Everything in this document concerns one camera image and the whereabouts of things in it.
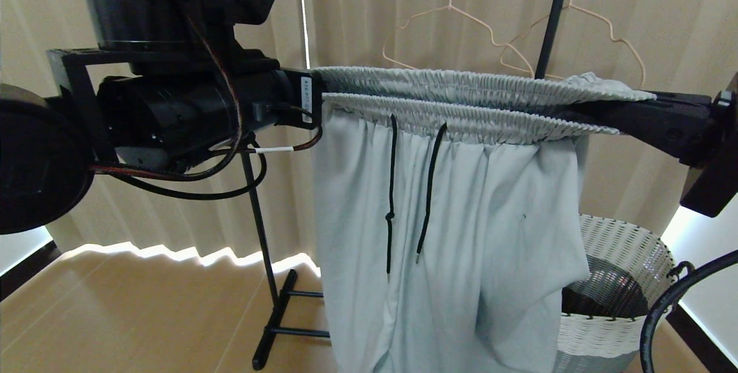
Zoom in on pale grey shorts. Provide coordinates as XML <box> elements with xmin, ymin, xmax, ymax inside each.
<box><xmin>311</xmin><ymin>65</ymin><xmax>658</xmax><ymax>373</ymax></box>

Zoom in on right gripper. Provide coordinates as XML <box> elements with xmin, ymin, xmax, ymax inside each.
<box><xmin>548</xmin><ymin>72</ymin><xmax>738</xmax><ymax>219</ymax></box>

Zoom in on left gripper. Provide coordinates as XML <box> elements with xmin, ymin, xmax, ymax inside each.
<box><xmin>97</xmin><ymin>67</ymin><xmax>325</xmax><ymax>173</ymax></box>

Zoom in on beige curtain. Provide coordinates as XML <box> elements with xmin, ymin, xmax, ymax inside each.
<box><xmin>0</xmin><ymin>0</ymin><xmax>738</xmax><ymax>278</ymax></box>

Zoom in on white laundry basket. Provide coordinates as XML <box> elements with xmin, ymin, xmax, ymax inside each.
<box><xmin>553</xmin><ymin>213</ymin><xmax>695</xmax><ymax>373</ymax></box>

